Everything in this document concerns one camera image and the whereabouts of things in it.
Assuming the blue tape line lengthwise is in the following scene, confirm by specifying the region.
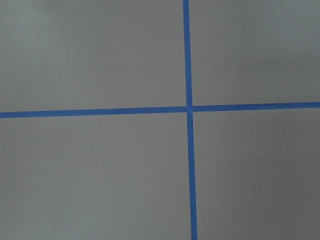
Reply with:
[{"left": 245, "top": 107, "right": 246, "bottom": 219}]
[{"left": 182, "top": 0, "right": 198, "bottom": 240}]

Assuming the blue tape line crosswise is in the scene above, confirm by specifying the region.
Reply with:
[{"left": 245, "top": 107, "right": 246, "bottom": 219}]
[{"left": 0, "top": 102, "right": 320, "bottom": 119}]

